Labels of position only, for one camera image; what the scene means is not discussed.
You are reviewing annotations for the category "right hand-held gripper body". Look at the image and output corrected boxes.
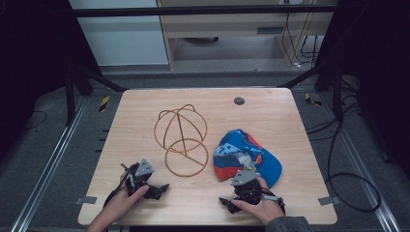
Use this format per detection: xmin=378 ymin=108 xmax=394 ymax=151
xmin=229 ymin=169 xmax=264 ymax=207

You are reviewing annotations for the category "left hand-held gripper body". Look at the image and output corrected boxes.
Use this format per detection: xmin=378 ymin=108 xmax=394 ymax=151
xmin=121 ymin=158 xmax=156 ymax=198

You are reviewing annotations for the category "blue and orange cap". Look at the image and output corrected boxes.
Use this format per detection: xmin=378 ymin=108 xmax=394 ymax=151
xmin=213 ymin=129 xmax=283 ymax=189

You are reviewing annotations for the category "person's right hand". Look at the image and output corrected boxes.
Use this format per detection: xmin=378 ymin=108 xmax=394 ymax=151
xmin=230 ymin=176 xmax=286 ymax=226

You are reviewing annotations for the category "person's left hand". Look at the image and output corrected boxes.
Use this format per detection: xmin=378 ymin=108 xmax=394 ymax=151
xmin=96 ymin=171 xmax=151 ymax=227

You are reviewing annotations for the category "grey tape strip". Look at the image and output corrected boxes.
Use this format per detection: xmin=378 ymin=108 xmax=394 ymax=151
xmin=74 ymin=195 xmax=99 ymax=206
xmin=317 ymin=195 xmax=341 ymax=207

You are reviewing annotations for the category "black metal stand leg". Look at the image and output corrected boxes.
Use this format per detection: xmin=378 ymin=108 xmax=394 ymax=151
xmin=278 ymin=61 xmax=344 ymax=124
xmin=65 ymin=63 xmax=128 ymax=128

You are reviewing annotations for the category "white cabinet panel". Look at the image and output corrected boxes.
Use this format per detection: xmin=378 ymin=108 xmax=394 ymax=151
xmin=68 ymin=0 xmax=169 ymax=67

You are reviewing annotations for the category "black curtain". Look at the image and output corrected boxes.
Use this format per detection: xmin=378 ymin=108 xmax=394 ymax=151
xmin=313 ymin=0 xmax=410 ymax=178
xmin=0 ymin=0 xmax=103 ymax=156

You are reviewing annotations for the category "left hand-held gripper black cable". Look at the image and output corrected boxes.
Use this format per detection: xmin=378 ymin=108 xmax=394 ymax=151
xmin=102 ymin=162 xmax=133 ymax=208

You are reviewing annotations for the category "hand-held gripper black cable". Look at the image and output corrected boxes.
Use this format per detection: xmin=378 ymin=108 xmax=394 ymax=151
xmin=261 ymin=187 xmax=287 ymax=215
xmin=102 ymin=162 xmax=133 ymax=208

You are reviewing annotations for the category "right hand-held gripper black cable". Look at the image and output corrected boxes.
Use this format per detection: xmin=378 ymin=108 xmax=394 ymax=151
xmin=261 ymin=187 xmax=287 ymax=215

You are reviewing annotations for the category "golden wire hat stand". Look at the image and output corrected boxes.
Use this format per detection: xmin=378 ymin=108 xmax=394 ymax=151
xmin=153 ymin=103 xmax=210 ymax=178

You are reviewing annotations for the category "yellow handled tool left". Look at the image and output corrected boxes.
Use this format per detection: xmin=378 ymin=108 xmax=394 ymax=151
xmin=98 ymin=95 xmax=111 ymax=113

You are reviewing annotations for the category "yellow handled tool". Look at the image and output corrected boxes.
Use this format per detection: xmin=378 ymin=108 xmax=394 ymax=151
xmin=98 ymin=95 xmax=111 ymax=113
xmin=304 ymin=92 xmax=323 ymax=107

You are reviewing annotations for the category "black floor cable loop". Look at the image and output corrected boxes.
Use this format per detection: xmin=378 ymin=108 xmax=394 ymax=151
xmin=305 ymin=75 xmax=383 ymax=215

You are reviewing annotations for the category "aluminium floor rail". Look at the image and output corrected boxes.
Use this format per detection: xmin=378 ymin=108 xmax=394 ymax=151
xmin=10 ymin=96 xmax=89 ymax=232
xmin=320 ymin=92 xmax=401 ymax=232

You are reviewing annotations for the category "yellow handled tool right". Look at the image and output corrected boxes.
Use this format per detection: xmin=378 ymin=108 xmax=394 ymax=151
xmin=304 ymin=92 xmax=323 ymax=107

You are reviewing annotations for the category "thin black floor cable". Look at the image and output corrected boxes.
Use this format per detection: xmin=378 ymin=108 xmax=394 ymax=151
xmin=22 ymin=109 xmax=48 ymax=131

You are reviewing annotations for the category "bundle of black desk cables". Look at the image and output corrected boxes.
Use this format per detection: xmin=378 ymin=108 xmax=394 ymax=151
xmin=280 ymin=12 xmax=321 ymax=70

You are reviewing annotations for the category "black horizontal frame bar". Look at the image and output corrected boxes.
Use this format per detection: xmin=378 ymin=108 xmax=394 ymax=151
xmin=71 ymin=5 xmax=337 ymax=18

